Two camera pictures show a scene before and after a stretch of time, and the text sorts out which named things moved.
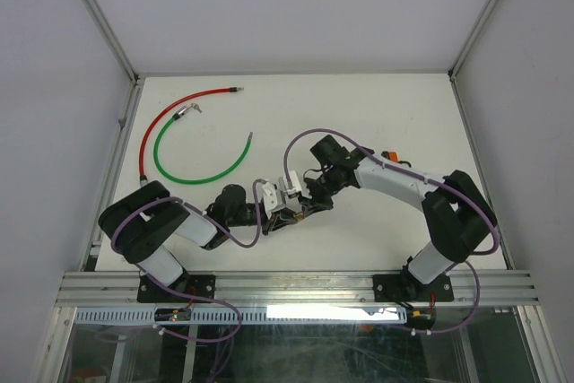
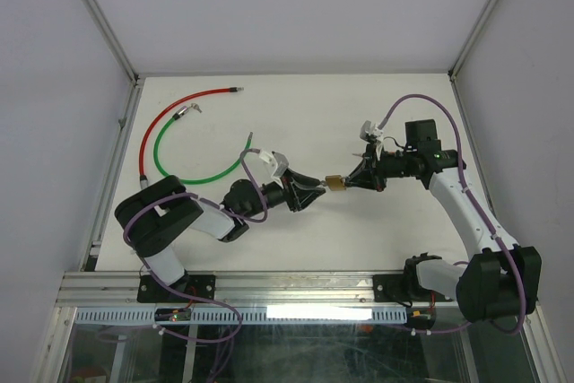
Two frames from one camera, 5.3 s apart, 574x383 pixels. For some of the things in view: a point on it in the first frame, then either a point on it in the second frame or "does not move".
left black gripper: [278, 220] → [296, 190]
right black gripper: [315, 205] → [374, 180]
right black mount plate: [399, 288] does not move
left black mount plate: [199, 284] does not move
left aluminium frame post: [98, 13] does not move
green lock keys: [195, 107] does not move
